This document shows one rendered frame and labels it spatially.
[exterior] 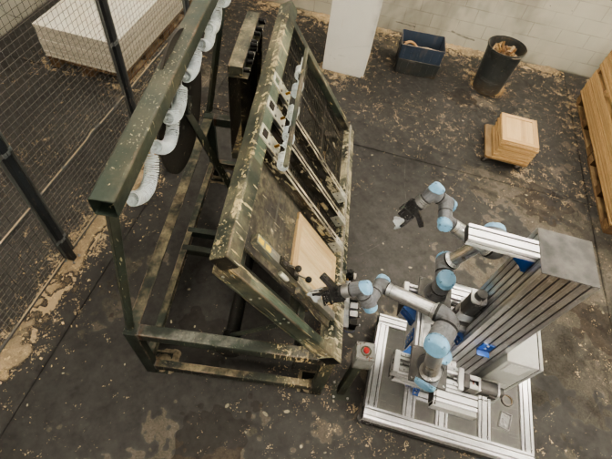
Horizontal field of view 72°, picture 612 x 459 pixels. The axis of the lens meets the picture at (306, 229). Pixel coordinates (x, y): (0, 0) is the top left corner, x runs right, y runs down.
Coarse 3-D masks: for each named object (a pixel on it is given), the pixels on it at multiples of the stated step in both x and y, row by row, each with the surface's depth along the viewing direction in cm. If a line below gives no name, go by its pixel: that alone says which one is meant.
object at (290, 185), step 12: (288, 132) 224; (276, 144) 237; (276, 156) 234; (276, 168) 245; (288, 180) 252; (288, 192) 261; (300, 192) 261; (300, 204) 269; (312, 204) 275; (312, 216) 277; (324, 228) 286; (336, 240) 299
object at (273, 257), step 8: (256, 240) 212; (264, 240) 218; (256, 248) 217; (264, 248) 217; (272, 248) 224; (264, 256) 223; (272, 256) 223; (272, 264) 228; (304, 288) 248; (320, 304) 262; (328, 312) 271
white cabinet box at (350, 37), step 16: (336, 0) 512; (352, 0) 508; (368, 0) 503; (336, 16) 528; (352, 16) 523; (368, 16) 518; (336, 32) 543; (352, 32) 538; (368, 32) 533; (336, 48) 561; (352, 48) 555; (368, 48) 550; (336, 64) 578; (352, 64) 572
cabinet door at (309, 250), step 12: (300, 216) 266; (300, 228) 263; (312, 228) 280; (300, 240) 260; (312, 240) 277; (300, 252) 257; (312, 252) 273; (324, 252) 290; (300, 264) 254; (312, 264) 270; (324, 264) 287; (312, 276) 267; (312, 288) 263
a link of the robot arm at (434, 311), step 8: (376, 280) 224; (384, 280) 223; (376, 288) 220; (384, 288) 220; (392, 288) 219; (400, 288) 219; (392, 296) 219; (400, 296) 216; (408, 296) 215; (416, 296) 214; (408, 304) 215; (416, 304) 212; (424, 304) 210; (432, 304) 210; (440, 304) 208; (424, 312) 211; (432, 312) 208; (440, 312) 205; (448, 312) 204; (432, 320) 210; (448, 320) 201; (456, 320) 202
